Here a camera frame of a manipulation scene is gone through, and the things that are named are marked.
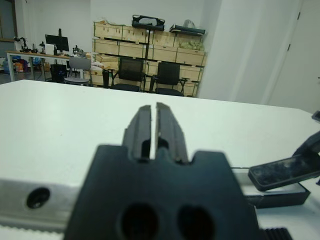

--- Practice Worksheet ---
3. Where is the black box base white inset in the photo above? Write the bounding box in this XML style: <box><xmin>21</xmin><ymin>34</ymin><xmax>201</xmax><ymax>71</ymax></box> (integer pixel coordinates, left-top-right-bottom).
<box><xmin>246</xmin><ymin>183</ymin><xmax>312</xmax><ymax>210</ymax></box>

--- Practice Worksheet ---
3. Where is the slim black camera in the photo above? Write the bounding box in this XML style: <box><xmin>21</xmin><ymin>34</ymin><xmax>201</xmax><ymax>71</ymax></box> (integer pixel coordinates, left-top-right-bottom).
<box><xmin>248</xmin><ymin>152</ymin><xmax>320</xmax><ymax>193</ymax></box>

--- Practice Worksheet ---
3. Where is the blue water jug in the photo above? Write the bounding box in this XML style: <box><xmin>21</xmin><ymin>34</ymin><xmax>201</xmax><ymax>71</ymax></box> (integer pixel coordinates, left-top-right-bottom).
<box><xmin>1</xmin><ymin>57</ymin><xmax>11</xmax><ymax>75</ymax></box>

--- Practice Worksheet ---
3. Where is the black floor bag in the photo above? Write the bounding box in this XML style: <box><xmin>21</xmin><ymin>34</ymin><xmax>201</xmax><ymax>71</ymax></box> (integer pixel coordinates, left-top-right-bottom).
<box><xmin>50</xmin><ymin>63</ymin><xmax>69</xmax><ymax>84</ymax></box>

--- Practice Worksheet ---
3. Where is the black slim upright case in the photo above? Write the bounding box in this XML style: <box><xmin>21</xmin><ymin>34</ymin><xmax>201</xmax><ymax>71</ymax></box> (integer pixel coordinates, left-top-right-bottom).
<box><xmin>101</xmin><ymin>69</ymin><xmax>111</xmax><ymax>89</ymax></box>

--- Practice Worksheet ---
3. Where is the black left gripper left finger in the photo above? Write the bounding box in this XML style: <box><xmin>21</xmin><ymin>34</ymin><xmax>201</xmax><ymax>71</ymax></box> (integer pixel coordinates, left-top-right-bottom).
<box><xmin>121</xmin><ymin>104</ymin><xmax>153</xmax><ymax>161</ymax></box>

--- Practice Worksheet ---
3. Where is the wooden shipping crate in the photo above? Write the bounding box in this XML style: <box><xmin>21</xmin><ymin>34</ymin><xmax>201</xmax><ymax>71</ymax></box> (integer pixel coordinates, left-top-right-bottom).
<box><xmin>91</xmin><ymin>38</ymin><xmax>120</xmax><ymax>56</ymax></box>
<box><xmin>176</xmin><ymin>46</ymin><xmax>209</xmax><ymax>67</ymax></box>
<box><xmin>150</xmin><ymin>30</ymin><xmax>176</xmax><ymax>48</ymax></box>
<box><xmin>173</xmin><ymin>33</ymin><xmax>204</xmax><ymax>50</ymax></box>
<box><xmin>178</xmin><ymin>64</ymin><xmax>206</xmax><ymax>83</ymax></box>
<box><xmin>86</xmin><ymin>67</ymin><xmax>112</xmax><ymax>88</ymax></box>
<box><xmin>121</xmin><ymin>24</ymin><xmax>152</xmax><ymax>44</ymax></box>
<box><xmin>92</xmin><ymin>20</ymin><xmax>125</xmax><ymax>41</ymax></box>
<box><xmin>117</xmin><ymin>41</ymin><xmax>150</xmax><ymax>60</ymax></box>
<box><xmin>147</xmin><ymin>44</ymin><xmax>179</xmax><ymax>63</ymax></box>
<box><xmin>93</xmin><ymin>53</ymin><xmax>121</xmax><ymax>70</ymax></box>

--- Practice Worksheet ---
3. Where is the clear plastic bag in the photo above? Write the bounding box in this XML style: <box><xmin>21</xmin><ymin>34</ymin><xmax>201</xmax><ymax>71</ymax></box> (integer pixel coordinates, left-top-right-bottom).
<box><xmin>183</xmin><ymin>19</ymin><xmax>199</xmax><ymax>29</ymax></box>

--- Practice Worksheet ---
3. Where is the black stand pole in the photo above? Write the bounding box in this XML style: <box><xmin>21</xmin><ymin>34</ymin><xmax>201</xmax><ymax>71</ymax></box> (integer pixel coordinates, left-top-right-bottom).
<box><xmin>147</xmin><ymin>29</ymin><xmax>152</xmax><ymax>94</ymax></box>

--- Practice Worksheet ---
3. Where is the dark window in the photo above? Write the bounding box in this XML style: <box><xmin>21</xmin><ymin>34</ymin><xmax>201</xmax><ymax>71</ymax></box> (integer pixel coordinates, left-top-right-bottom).
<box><xmin>0</xmin><ymin>0</ymin><xmax>17</xmax><ymax>41</ymax></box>

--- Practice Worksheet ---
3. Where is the flat black case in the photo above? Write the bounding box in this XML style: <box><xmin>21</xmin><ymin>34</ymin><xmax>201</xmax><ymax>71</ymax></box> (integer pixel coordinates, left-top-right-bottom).
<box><xmin>169</xmin><ymin>23</ymin><xmax>207</xmax><ymax>36</ymax></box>

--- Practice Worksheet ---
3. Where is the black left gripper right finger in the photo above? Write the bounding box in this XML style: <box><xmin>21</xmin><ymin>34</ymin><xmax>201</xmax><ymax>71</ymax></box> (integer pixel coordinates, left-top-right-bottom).
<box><xmin>154</xmin><ymin>101</ymin><xmax>189</xmax><ymax>165</ymax></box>

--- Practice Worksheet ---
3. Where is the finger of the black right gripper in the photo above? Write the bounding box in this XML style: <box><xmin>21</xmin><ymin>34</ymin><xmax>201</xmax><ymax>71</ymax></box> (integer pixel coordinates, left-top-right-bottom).
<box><xmin>294</xmin><ymin>131</ymin><xmax>320</xmax><ymax>161</ymax></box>

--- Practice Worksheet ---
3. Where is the black case with clear window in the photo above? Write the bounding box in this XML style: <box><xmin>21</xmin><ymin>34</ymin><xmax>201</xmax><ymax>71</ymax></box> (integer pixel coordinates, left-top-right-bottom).
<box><xmin>131</xmin><ymin>14</ymin><xmax>166</xmax><ymax>32</ymax></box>

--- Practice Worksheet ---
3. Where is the black mesh office chair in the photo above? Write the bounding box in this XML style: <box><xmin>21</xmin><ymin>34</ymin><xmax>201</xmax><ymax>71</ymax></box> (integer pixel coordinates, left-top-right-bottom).
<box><xmin>109</xmin><ymin>56</ymin><xmax>148</xmax><ymax>92</ymax></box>
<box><xmin>151</xmin><ymin>61</ymin><xmax>191</xmax><ymax>97</ymax></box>

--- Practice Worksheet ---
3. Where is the white frame wooden desk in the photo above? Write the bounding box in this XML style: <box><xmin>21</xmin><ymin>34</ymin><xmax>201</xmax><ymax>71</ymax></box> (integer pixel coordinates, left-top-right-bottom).
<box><xmin>5</xmin><ymin>49</ymin><xmax>86</xmax><ymax>83</ymax></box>

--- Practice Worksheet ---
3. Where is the grey plastic chair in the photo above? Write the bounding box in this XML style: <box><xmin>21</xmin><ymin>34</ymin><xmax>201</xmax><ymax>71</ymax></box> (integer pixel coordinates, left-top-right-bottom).
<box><xmin>63</xmin><ymin>56</ymin><xmax>92</xmax><ymax>87</ymax></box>

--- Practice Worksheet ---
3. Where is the white door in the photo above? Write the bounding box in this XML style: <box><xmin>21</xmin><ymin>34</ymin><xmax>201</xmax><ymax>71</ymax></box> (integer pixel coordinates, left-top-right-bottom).
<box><xmin>267</xmin><ymin>0</ymin><xmax>320</xmax><ymax>112</ymax></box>

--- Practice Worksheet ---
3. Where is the black computer monitor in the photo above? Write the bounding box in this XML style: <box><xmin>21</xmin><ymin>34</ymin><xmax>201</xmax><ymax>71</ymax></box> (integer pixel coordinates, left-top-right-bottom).
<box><xmin>44</xmin><ymin>34</ymin><xmax>70</xmax><ymax>56</ymax></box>

